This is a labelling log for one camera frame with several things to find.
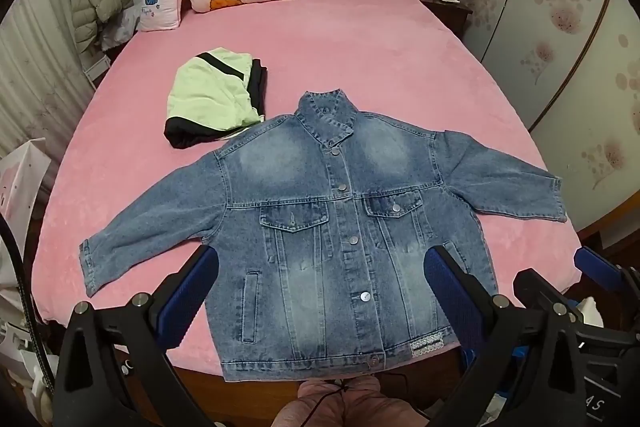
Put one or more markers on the grey patterned cloth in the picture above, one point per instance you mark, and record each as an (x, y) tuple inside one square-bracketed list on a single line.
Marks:
[(120, 29)]

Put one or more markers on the green and black folded garment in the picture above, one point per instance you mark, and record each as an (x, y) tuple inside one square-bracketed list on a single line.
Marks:
[(210, 97)]

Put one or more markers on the blue denim jacket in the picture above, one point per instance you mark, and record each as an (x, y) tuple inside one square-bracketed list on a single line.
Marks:
[(310, 257)]

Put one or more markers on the white pleated curtain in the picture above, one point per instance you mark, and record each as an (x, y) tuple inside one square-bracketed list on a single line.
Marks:
[(30, 72)]

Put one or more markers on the wooden nightstand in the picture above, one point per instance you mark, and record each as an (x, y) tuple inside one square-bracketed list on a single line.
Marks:
[(450, 19)]

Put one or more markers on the floral wardrobe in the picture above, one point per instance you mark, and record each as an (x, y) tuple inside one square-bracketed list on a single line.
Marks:
[(560, 32)]

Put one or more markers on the white cardboard box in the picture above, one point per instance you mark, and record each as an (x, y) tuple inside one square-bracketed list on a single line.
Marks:
[(25, 177)]

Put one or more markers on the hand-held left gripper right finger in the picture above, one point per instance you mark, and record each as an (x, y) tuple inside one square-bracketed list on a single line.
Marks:
[(450, 297)]

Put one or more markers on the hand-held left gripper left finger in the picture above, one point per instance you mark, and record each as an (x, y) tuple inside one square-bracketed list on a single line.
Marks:
[(187, 302)]

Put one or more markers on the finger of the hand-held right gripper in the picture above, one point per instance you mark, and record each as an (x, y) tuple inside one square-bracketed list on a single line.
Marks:
[(537, 289), (597, 267)]

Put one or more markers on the person's pink padded clothing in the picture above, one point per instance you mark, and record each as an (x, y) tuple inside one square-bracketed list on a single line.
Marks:
[(365, 399)]

